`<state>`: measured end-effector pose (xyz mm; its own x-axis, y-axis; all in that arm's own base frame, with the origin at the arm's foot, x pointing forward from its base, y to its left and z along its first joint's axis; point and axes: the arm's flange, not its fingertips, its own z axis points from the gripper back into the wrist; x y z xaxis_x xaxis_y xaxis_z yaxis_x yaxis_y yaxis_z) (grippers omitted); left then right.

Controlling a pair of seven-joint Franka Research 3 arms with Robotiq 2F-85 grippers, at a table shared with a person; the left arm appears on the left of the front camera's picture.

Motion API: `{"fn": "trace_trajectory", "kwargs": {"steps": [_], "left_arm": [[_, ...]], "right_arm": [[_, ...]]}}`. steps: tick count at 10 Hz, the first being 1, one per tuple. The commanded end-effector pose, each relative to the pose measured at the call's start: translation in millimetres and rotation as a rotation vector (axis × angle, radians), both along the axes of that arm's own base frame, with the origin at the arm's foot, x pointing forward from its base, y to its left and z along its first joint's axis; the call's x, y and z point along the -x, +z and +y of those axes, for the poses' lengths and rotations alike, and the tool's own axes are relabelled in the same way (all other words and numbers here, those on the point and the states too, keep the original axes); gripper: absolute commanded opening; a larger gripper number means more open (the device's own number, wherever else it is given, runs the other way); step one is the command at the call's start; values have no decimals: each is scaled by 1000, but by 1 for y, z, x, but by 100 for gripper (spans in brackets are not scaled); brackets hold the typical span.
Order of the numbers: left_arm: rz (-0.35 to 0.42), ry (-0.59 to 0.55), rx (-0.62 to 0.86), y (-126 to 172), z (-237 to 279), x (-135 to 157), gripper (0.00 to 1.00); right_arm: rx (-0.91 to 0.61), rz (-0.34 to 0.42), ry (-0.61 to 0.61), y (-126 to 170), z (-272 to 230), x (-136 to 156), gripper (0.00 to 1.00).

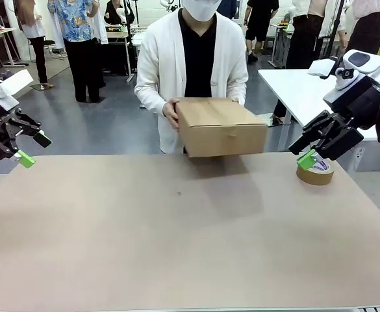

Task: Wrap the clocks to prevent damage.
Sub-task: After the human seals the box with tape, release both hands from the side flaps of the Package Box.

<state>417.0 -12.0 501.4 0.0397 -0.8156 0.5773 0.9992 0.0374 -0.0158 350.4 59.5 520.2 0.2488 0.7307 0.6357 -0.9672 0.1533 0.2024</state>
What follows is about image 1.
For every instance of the brown cardboard box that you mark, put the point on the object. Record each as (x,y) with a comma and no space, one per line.
(222,130)

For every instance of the person in beige top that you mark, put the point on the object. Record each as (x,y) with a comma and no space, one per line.
(303,32)

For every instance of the person in brown vest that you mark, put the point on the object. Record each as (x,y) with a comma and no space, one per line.
(33,19)

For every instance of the person in floral shirt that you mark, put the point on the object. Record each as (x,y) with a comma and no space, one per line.
(76,26)

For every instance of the person in white cardigan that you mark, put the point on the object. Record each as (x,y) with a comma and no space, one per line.
(163,55)

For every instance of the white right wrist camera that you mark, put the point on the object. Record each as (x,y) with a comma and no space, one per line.
(321,68)

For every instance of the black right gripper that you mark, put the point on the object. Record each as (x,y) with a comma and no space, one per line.
(358,100)

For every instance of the seated person in black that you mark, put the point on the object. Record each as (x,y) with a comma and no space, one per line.
(113,13)

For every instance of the person's left forearm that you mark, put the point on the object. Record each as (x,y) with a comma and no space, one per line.
(240,94)

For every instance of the person in black shorts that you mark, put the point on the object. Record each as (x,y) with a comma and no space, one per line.
(259,22)

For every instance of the person's right forearm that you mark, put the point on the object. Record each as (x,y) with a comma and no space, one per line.
(149,97)

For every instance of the brown packing tape roll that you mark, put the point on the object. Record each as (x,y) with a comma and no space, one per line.
(316,178)

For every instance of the person's right hand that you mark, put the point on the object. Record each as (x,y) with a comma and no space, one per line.
(170,112)

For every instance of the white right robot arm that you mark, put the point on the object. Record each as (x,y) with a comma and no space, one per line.
(371,63)

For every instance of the grey background desk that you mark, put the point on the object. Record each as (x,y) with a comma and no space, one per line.
(279,39)

